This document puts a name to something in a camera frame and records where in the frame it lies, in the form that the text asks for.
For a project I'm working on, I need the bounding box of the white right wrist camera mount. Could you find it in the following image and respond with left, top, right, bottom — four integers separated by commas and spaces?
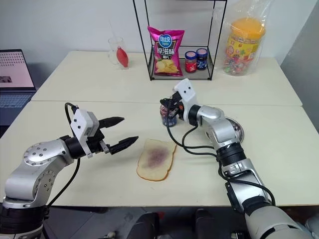
173, 78, 198, 111

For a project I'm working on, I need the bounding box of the black wire frame rack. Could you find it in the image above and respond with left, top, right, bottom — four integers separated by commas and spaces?
132, 0, 227, 82

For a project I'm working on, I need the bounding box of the bread slice with purple jam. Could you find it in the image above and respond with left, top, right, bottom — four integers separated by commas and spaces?
136, 138, 178, 182

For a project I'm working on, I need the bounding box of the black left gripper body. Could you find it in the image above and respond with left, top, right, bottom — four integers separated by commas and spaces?
86, 128, 112, 155

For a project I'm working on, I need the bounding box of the thin clear straw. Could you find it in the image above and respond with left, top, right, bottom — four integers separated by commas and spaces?
109, 21, 120, 45

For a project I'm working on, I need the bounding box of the pink potato chips bag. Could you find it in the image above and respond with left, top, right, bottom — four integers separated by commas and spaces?
147, 25, 186, 78

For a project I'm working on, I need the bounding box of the blue-label lidded jam jar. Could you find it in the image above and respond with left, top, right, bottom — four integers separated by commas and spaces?
195, 48, 208, 71

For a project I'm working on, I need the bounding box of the shiny metal bowl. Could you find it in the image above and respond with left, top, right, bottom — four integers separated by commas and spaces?
227, 119, 247, 148

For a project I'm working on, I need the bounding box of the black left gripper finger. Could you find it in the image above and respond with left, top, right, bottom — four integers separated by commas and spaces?
109, 135, 139, 155
98, 116, 125, 130

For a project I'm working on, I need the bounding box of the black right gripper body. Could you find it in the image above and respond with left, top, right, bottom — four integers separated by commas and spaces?
170, 91, 186, 121

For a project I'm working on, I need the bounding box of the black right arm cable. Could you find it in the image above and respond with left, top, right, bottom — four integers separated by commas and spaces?
165, 99, 276, 208

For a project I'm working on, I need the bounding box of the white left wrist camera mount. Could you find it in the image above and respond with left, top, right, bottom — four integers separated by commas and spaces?
70, 108, 101, 159

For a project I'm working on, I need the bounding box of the grey laptop computer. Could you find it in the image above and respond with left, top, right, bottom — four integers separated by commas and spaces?
0, 49, 38, 110

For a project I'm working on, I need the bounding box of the red pepper-shaped toy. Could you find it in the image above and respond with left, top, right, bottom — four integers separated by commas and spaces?
116, 47, 131, 69

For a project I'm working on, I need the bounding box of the clear plastic bag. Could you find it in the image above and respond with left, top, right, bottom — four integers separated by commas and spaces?
213, 0, 272, 77

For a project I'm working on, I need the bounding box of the orange-lid candy jar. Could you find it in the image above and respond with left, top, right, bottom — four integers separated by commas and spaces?
223, 18, 266, 76

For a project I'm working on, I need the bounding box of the open blue-label jam jar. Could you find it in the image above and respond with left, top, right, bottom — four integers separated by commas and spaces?
159, 102, 178, 127

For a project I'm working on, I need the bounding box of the red-label jam jar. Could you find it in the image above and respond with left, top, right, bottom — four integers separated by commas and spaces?
184, 50, 198, 74

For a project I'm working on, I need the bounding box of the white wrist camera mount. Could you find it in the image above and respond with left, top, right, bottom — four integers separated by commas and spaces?
173, 78, 198, 111
70, 108, 101, 159

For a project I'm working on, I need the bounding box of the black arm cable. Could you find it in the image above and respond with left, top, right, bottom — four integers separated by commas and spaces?
165, 99, 276, 208
46, 102, 81, 208

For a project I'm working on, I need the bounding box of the clear drinking glass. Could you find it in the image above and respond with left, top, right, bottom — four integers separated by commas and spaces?
107, 36, 125, 66

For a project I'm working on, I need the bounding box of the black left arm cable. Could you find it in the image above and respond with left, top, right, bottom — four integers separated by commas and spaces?
46, 102, 81, 208

